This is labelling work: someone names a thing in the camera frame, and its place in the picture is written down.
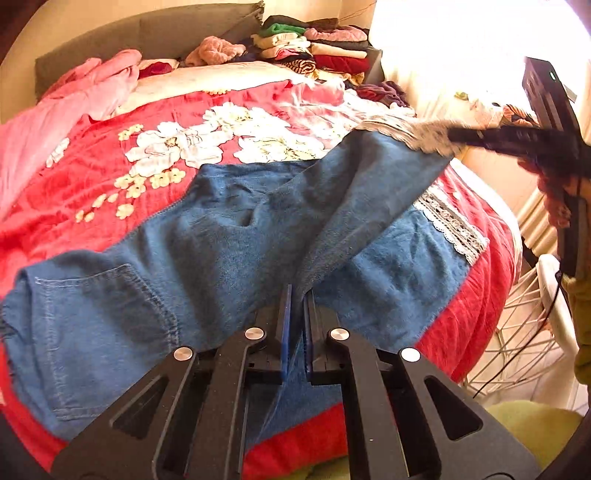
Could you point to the red floral bedspread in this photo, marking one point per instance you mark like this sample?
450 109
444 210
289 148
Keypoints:
78 184

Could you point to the pink blanket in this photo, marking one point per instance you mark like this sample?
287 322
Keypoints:
60 110

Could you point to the dark red garment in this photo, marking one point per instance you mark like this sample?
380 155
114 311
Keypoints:
154 69

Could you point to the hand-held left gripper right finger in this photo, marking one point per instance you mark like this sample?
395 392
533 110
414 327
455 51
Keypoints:
310 332

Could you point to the cream bed sheet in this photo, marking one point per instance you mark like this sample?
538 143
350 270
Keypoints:
207 78

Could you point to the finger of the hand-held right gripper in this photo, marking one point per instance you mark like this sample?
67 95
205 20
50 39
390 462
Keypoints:
498 138

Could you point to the blue jeans with lace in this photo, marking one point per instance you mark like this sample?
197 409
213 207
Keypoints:
207 258

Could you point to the grey headboard cushion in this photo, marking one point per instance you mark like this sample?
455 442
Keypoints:
138 32

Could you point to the pink fluffy garment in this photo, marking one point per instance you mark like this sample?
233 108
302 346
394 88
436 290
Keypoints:
214 50

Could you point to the green clothing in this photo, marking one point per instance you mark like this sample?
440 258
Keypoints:
526 434

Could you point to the stack of folded clothes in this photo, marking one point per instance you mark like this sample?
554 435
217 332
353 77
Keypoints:
318 48

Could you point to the patterned cloth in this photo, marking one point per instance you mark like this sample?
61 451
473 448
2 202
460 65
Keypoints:
519 117

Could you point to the white electric fan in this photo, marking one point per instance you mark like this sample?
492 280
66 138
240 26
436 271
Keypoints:
531 314

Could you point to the purple clothing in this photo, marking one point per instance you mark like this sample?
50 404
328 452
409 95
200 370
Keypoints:
385 92

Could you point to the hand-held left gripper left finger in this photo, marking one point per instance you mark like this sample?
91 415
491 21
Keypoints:
286 332

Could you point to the person's right hand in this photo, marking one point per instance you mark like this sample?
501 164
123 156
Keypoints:
549 198

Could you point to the white curtain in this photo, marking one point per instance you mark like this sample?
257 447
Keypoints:
438 41

